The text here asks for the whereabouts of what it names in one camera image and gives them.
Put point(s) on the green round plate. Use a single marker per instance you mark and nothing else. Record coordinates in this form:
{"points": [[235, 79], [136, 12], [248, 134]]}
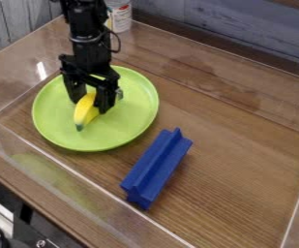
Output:
{"points": [[111, 129]]}

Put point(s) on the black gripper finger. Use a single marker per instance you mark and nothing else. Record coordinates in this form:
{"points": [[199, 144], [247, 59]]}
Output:
{"points": [[104, 99], [75, 86]]}

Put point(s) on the clear acrylic enclosure wall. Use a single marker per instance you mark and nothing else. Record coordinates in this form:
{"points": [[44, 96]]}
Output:
{"points": [[84, 210]]}

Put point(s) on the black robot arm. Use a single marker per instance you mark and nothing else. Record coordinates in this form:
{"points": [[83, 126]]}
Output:
{"points": [[86, 17]]}

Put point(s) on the yellow toy banana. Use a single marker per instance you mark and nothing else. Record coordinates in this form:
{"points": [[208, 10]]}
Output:
{"points": [[84, 112]]}

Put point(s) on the blue plastic block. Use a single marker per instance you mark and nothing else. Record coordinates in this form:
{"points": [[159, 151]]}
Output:
{"points": [[152, 170]]}

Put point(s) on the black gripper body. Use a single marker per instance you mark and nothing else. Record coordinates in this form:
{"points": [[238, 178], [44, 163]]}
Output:
{"points": [[90, 60]]}

